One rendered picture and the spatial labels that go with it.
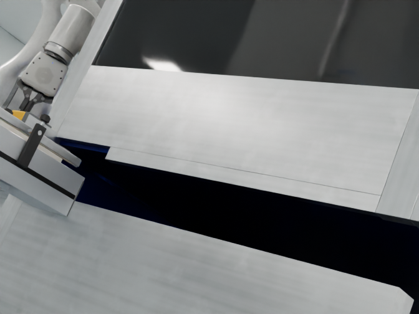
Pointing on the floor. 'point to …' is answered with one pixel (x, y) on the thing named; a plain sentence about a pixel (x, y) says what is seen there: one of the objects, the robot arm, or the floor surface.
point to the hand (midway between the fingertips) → (25, 107)
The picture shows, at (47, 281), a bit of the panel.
